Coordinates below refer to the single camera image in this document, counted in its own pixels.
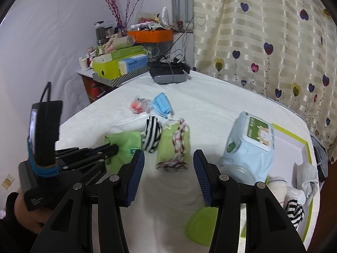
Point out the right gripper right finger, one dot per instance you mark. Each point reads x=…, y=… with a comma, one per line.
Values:
x=223, y=192

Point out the white red-striped sock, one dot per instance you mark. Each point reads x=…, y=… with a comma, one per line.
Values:
x=278, y=187

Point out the white green-edged tray box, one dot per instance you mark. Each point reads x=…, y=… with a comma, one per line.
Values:
x=291, y=151

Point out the black white striped sock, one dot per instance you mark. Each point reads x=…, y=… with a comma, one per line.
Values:
x=151, y=135

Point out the blue face mask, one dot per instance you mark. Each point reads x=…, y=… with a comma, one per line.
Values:
x=161, y=105

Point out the yellow green cardboard box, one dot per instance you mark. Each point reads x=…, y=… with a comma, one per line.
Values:
x=106, y=65

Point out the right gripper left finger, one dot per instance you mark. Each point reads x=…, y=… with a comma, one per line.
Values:
x=115, y=192

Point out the orange tray with clutter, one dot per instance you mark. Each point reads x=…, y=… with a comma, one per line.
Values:
x=150, y=32

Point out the heart patterned cream curtain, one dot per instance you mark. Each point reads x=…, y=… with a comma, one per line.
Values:
x=282, y=49

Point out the purple decorative branches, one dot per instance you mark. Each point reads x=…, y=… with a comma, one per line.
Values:
x=121, y=2

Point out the dark clothes pile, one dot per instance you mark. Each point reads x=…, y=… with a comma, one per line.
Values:
x=321, y=158

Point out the blue tissue pack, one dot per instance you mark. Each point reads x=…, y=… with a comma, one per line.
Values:
x=132, y=63

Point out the left human hand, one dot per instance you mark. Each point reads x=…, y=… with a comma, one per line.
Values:
x=30, y=220

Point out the clear packet with red item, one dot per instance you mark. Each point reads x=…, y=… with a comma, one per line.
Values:
x=140, y=105

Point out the wooden side shelf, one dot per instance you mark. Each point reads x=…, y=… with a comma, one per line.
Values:
x=94, y=90

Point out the blue wet wipes pack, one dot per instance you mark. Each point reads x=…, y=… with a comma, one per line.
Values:
x=250, y=145

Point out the striped cardboard tray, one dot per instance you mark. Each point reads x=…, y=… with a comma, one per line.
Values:
x=116, y=82

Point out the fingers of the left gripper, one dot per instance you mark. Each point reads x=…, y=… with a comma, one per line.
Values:
x=85, y=164

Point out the clear round plastic jar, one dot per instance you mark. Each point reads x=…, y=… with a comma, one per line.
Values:
x=240, y=174

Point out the black grey VR headset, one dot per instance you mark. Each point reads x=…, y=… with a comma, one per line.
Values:
x=164, y=73

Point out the green towel with braided rope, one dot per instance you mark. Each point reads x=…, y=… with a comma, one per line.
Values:
x=173, y=151

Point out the beige rolled cloth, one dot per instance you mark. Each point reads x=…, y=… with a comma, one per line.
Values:
x=116, y=43

